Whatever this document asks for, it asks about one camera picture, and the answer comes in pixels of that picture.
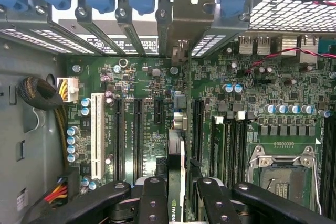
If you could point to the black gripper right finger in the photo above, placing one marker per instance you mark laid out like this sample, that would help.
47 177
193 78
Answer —
215 203

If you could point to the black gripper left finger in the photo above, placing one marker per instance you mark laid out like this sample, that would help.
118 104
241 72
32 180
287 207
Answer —
153 203

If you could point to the black RAM slot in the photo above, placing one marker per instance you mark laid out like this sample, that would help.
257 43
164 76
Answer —
231 155
329 169
242 155

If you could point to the long black expansion slot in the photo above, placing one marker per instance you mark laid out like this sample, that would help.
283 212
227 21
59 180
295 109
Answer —
139 140
198 129
119 140

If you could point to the CPU socket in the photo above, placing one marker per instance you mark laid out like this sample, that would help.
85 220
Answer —
283 182

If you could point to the white PCI expansion slot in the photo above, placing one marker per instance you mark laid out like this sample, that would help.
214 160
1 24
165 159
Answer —
97 134

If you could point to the short black expansion slot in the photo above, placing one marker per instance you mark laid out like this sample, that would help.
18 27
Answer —
158 111

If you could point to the green motherboard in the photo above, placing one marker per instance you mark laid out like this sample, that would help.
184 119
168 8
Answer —
147 77

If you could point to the black open PC case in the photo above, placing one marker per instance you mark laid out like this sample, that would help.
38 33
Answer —
26 155

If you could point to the white power connector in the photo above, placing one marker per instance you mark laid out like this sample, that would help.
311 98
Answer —
71 85

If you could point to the metal slot cover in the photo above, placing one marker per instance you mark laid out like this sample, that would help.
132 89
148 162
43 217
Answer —
123 14
84 14
162 32

